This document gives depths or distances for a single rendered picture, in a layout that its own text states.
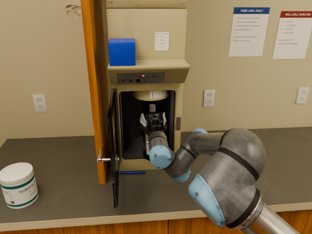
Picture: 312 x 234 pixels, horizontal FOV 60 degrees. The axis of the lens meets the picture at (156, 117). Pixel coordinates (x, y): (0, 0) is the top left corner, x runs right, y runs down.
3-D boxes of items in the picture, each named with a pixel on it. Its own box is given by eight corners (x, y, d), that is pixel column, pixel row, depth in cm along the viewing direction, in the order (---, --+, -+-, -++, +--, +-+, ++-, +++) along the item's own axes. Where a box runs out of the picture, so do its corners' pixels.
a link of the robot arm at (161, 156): (160, 175, 97) (145, 160, 93) (157, 156, 106) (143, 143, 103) (177, 163, 95) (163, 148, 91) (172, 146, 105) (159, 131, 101)
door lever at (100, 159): (113, 150, 108) (112, 145, 107) (111, 164, 100) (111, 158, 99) (99, 151, 108) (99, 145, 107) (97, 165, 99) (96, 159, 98)
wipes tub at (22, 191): (13, 190, 123) (5, 162, 117) (42, 188, 124) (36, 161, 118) (1, 210, 111) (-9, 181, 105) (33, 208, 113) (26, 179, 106)
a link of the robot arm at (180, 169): (201, 165, 103) (185, 147, 99) (182, 187, 101) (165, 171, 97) (190, 159, 110) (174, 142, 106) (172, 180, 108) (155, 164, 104)
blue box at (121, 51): (110, 60, 112) (109, 38, 108) (134, 60, 112) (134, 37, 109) (109, 66, 103) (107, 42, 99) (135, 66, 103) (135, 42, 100)
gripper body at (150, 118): (162, 112, 116) (166, 126, 105) (162, 129, 120) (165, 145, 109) (145, 113, 115) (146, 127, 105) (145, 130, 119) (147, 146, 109)
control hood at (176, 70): (110, 82, 116) (108, 60, 112) (184, 81, 119) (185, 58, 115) (108, 91, 106) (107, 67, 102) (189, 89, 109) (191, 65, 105)
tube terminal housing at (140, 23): (118, 146, 159) (109, 5, 126) (172, 144, 162) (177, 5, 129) (116, 172, 136) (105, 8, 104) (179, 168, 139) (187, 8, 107)
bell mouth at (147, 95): (132, 88, 138) (131, 78, 136) (165, 87, 140) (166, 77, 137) (132, 101, 122) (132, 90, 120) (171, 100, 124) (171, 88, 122)
